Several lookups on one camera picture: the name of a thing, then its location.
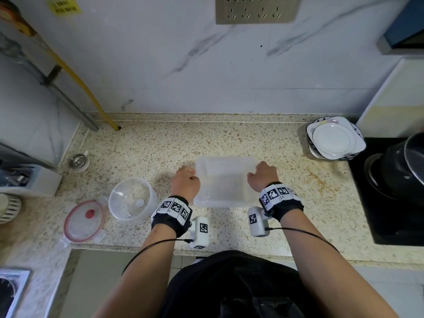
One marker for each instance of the person's right hand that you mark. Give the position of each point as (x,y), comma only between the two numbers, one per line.
(264,178)

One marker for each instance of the person's left hand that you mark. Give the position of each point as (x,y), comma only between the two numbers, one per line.
(185,187)

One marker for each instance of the person's right thumb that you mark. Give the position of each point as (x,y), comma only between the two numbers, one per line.
(251,177)

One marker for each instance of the person's left fingers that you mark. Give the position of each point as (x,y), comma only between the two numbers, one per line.
(188,170)

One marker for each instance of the clear rectangular plastic container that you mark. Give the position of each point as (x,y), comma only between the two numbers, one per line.
(225,182)

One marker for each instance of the person's right forearm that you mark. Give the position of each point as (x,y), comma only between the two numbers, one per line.
(324,271)

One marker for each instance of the person's left forearm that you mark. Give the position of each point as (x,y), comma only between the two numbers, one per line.
(145,274)

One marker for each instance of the black wristband with marker tags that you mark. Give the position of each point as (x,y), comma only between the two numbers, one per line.
(281,200)
(172,213)

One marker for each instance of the white tracker box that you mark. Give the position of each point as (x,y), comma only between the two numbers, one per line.
(258,223)
(200,231)

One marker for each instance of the small white cap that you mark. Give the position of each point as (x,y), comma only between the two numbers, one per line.
(140,203)

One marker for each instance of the clear round plastic container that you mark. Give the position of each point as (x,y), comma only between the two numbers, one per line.
(131,200)

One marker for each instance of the white round plate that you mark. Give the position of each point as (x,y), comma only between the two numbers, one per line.
(334,139)

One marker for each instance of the small metal sink strainer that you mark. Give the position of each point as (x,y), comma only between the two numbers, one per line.
(78,161)

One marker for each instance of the person's black clothing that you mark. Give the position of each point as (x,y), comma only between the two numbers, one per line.
(232,288)

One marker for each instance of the white square plate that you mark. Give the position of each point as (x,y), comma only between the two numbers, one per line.
(359,145)

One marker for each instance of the clear lid with red seal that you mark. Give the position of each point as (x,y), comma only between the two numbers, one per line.
(84,221)

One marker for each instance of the black glass cooktop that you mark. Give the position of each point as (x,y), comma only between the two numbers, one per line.
(384,225)

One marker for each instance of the black cooking pot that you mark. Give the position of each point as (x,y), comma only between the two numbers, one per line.
(397,168)

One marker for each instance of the white utensil holder box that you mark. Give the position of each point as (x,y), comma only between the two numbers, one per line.
(29,177)

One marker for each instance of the cream cabinet panel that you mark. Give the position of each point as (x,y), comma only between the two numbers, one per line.
(394,102)

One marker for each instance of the grey metal pipe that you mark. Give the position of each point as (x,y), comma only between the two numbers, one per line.
(49,82)

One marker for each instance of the striped round bowl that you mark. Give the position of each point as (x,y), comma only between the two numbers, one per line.
(8,208)

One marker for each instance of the yellow sticker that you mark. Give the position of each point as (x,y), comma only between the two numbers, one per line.
(64,5)

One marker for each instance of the metal sink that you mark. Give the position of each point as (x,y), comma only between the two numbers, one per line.
(11,291)

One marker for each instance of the blue range hood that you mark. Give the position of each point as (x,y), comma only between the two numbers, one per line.
(405,23)

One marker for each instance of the grey wall socket panel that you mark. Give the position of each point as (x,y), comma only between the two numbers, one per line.
(256,9)

